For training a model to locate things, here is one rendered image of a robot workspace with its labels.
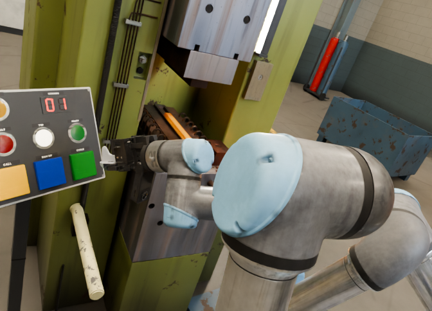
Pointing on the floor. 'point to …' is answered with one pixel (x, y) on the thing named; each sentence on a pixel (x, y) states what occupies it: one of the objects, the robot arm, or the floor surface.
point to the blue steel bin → (376, 135)
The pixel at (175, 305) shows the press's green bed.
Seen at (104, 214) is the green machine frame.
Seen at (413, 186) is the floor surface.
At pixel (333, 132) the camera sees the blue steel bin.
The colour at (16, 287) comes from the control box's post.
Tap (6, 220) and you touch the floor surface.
